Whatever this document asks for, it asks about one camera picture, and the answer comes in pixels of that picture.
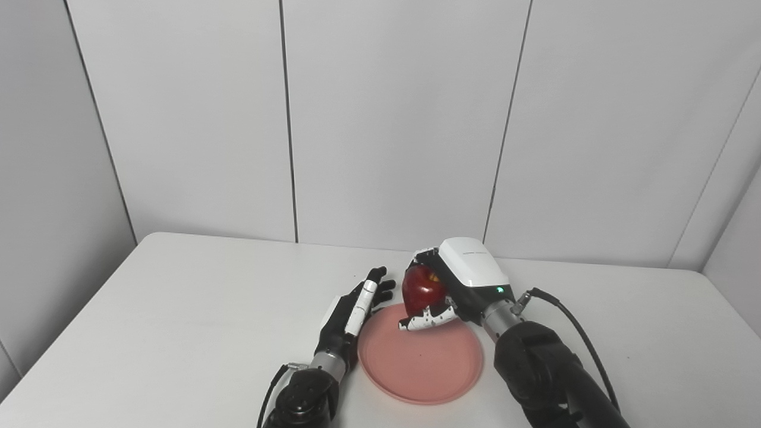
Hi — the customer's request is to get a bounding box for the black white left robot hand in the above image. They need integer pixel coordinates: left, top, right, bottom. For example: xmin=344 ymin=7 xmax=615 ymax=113
xmin=314 ymin=266 xmax=396 ymax=364

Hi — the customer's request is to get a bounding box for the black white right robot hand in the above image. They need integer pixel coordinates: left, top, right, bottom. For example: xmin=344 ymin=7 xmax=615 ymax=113
xmin=398 ymin=237 xmax=512 ymax=332

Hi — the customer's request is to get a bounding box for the red apple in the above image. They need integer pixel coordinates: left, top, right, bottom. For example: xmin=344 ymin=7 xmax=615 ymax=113
xmin=402 ymin=265 xmax=448 ymax=317

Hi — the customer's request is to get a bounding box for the pink round plate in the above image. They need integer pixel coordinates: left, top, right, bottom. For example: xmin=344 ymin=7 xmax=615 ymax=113
xmin=357 ymin=302 xmax=484 ymax=405

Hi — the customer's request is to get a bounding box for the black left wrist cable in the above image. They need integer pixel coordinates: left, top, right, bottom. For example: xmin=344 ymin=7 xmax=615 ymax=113
xmin=257 ymin=363 xmax=298 ymax=428

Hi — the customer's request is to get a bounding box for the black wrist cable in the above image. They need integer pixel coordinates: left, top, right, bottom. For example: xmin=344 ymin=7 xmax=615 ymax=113
xmin=514 ymin=287 xmax=622 ymax=414
xmin=257 ymin=363 xmax=298 ymax=428

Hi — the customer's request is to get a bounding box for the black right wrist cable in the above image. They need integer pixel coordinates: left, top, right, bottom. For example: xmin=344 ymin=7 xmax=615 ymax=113
xmin=514 ymin=287 xmax=622 ymax=414

